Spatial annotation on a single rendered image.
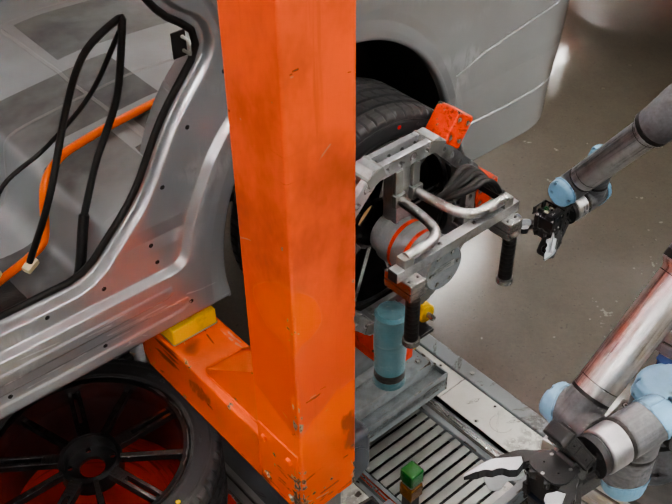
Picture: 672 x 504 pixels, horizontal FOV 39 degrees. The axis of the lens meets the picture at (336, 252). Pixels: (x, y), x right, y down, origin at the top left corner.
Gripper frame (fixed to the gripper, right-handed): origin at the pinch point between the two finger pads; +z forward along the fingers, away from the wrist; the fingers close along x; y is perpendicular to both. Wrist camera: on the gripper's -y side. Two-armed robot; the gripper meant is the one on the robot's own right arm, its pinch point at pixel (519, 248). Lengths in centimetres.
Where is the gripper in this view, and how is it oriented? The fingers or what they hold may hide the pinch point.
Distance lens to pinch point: 249.6
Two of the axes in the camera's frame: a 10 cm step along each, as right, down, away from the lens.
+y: -0.1, -7.7, -6.4
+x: 6.8, 4.6, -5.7
